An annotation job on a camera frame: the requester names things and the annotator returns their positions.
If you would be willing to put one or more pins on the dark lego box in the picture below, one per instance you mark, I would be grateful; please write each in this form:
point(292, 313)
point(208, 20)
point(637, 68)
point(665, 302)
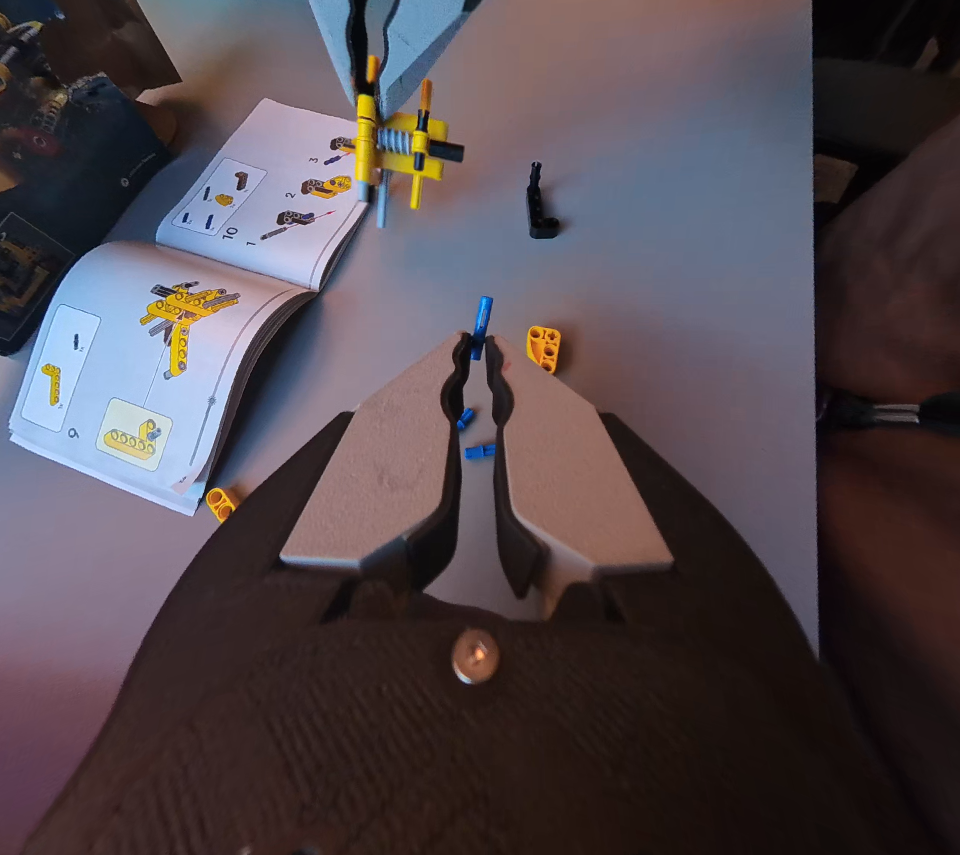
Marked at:
point(67, 180)

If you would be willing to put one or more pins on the black angled lego beam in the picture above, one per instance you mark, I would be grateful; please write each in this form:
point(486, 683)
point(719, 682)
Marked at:
point(538, 202)

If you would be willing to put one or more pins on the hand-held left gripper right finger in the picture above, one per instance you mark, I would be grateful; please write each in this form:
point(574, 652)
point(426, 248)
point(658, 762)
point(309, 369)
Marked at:
point(577, 472)

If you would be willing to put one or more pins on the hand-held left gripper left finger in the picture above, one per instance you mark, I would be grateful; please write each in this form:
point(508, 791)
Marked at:
point(375, 465)

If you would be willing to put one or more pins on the dark chair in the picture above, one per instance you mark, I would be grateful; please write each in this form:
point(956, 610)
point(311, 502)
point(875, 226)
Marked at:
point(885, 7)

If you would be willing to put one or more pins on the lego instruction booklet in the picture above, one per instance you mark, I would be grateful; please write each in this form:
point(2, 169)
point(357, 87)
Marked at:
point(112, 345)

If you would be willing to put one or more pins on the blue lego pin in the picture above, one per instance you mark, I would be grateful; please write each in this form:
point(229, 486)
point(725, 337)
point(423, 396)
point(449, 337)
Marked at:
point(480, 451)
point(465, 418)
point(481, 315)

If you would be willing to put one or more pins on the long yellow lego beam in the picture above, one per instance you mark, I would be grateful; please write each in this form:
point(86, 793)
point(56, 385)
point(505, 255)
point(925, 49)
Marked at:
point(220, 502)

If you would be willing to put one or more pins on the yellow lego assembly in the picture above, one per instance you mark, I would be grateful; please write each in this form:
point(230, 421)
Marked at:
point(420, 135)

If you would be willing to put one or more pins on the person in brown sweater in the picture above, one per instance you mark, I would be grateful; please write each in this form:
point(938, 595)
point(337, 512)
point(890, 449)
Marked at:
point(892, 270)

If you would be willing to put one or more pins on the small yellow lego piece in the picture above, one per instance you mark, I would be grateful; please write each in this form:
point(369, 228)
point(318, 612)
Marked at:
point(541, 345)

